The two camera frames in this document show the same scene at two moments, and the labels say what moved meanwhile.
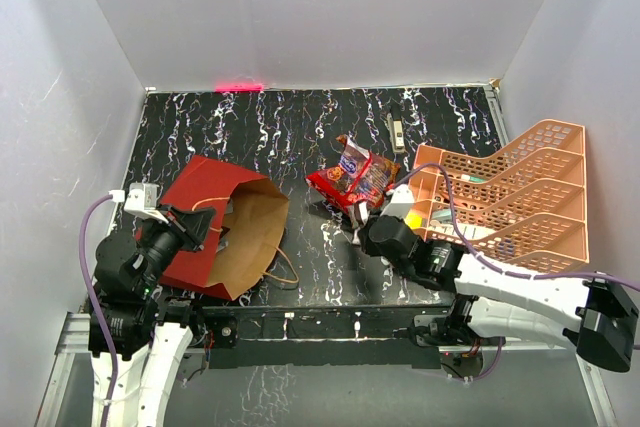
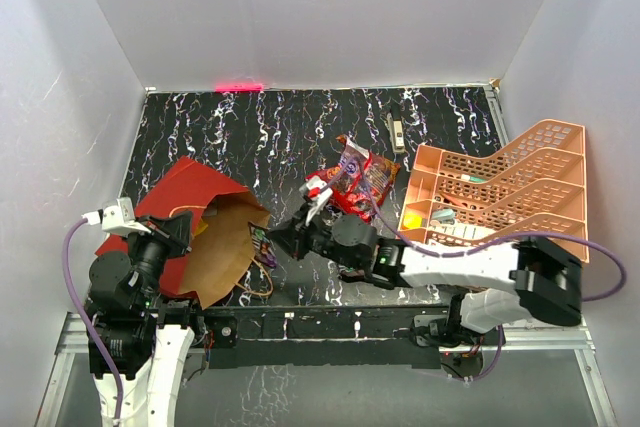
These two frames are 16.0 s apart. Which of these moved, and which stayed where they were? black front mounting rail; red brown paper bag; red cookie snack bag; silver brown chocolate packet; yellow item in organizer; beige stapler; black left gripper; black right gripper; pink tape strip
Moved: silver brown chocolate packet; red brown paper bag; black right gripper
Stayed: red cookie snack bag; black left gripper; beige stapler; pink tape strip; black front mounting rail; yellow item in organizer
